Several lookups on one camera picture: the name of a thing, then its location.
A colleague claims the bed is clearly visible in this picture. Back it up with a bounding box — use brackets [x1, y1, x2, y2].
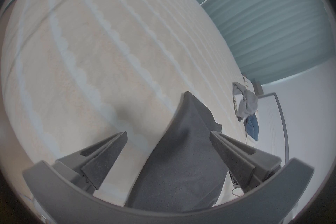
[0, 0, 290, 208]

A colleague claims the grey bedside table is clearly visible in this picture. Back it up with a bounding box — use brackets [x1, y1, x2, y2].
[251, 80, 263, 97]

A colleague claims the pile of clothes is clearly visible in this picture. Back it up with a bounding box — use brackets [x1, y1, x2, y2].
[232, 82, 260, 141]

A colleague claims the black T-shirt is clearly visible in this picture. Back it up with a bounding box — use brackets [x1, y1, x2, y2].
[125, 91, 232, 213]

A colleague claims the white printed pillow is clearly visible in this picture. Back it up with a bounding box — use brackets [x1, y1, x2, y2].
[242, 75, 256, 92]

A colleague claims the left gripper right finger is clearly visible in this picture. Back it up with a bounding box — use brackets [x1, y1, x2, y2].
[210, 131, 282, 190]

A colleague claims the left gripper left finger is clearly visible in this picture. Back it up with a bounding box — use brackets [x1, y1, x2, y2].
[54, 132, 128, 190]

